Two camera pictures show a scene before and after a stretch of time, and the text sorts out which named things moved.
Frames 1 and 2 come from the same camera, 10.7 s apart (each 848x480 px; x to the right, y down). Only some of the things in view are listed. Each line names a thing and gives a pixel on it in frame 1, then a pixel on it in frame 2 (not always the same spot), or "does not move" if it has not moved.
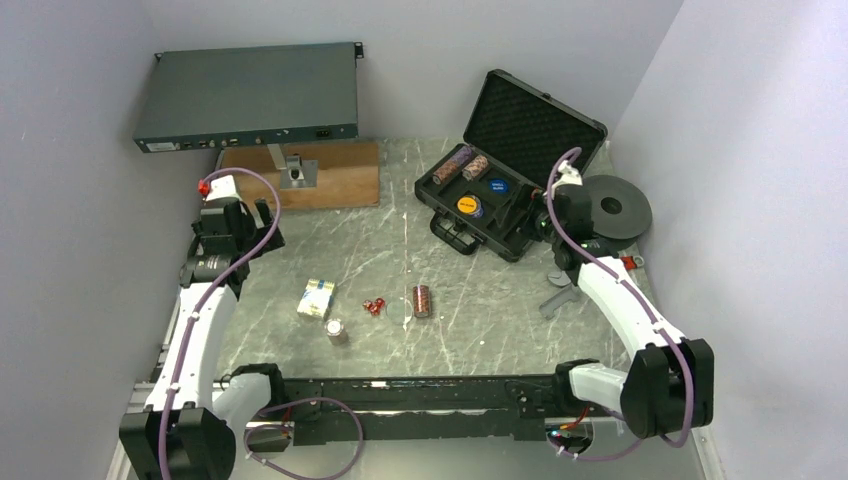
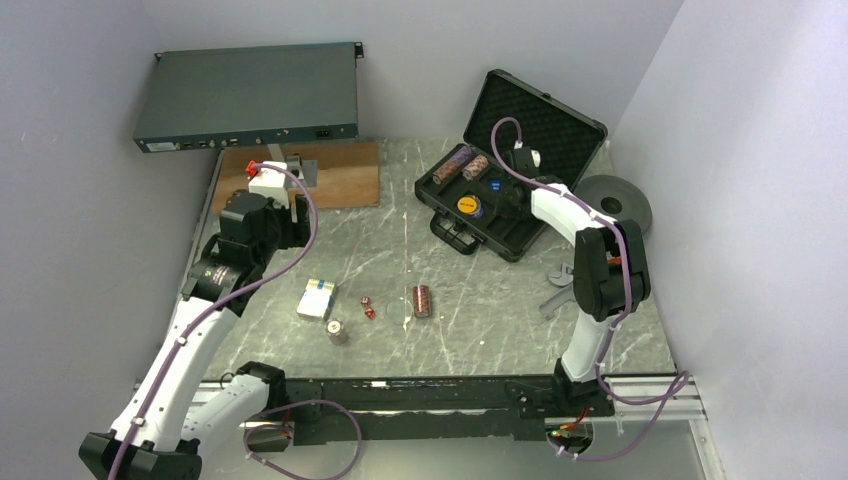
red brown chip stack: (422, 301) does not move
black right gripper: (533, 199) to (506, 210)
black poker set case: (488, 191) does not move
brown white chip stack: (475, 167) does not move
